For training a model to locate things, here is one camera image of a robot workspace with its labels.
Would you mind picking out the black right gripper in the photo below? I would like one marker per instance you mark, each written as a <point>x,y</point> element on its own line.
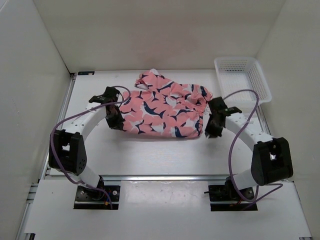
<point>209,131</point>

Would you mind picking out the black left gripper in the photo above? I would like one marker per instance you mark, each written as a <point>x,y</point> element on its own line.
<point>118,124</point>

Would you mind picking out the pink shark print shorts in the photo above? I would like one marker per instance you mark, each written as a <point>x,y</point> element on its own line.
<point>161,107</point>

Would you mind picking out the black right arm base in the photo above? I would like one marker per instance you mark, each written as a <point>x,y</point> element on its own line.
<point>224,198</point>

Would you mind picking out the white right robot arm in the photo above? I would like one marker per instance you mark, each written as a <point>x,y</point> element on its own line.
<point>271,157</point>

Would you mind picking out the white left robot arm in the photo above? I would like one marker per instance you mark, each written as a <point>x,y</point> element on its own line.
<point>67,152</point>

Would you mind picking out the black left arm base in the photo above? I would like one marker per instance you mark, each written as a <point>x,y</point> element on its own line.
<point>88,199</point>

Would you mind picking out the white plastic basket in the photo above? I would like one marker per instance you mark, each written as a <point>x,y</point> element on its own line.
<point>237,76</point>

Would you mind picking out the blue corner label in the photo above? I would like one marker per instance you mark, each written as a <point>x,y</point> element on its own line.
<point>86,73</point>

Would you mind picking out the aluminium front rail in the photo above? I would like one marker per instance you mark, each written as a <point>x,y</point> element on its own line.
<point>179,177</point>

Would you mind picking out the aluminium rail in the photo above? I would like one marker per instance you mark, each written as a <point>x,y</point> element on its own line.
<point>179,177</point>
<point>60,117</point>

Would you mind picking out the aluminium left rail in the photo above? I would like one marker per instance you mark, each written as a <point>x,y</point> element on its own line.
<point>60,117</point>

